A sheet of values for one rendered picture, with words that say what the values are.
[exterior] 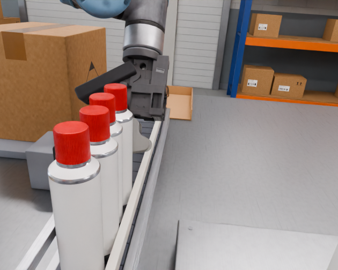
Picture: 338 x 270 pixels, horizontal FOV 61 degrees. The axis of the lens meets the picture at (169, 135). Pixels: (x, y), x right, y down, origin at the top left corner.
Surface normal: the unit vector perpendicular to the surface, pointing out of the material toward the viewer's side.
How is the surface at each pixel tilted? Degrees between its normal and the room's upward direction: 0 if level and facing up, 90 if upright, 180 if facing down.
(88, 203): 90
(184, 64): 90
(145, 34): 60
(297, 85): 90
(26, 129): 90
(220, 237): 0
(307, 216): 0
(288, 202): 0
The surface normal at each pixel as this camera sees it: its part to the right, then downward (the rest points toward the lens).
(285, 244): 0.07, -0.91
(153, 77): -0.04, -0.10
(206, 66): -0.12, 0.41
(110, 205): 0.67, 0.35
